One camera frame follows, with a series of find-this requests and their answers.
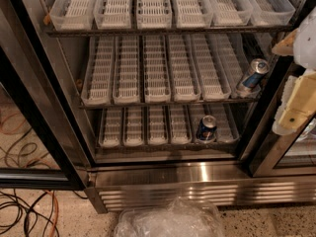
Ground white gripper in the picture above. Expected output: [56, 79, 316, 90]
[272, 7, 316, 135]

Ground redbull can shelf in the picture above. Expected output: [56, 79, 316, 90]
[236, 58, 270, 96]

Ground blue can bottom shelf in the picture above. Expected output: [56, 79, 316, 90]
[196, 116, 217, 143]

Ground steel fridge base grille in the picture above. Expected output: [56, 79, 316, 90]
[85, 162, 316, 213]

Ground glass fridge door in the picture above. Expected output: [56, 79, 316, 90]
[0, 0, 91, 191]

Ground clear plastic bag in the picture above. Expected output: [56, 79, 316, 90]
[114, 197, 225, 237]

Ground top wire shelf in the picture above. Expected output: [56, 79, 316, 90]
[46, 25, 294, 38]

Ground wire shelf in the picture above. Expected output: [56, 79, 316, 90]
[46, 25, 294, 38]
[79, 98, 259, 110]
[96, 142, 237, 153]

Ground bottom wire shelf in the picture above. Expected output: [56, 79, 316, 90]
[96, 142, 237, 153]

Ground middle wire shelf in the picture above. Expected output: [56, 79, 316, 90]
[79, 98, 259, 110]

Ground orange cable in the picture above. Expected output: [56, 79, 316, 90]
[42, 190, 60, 237]

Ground black cables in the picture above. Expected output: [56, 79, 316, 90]
[0, 189, 60, 237]

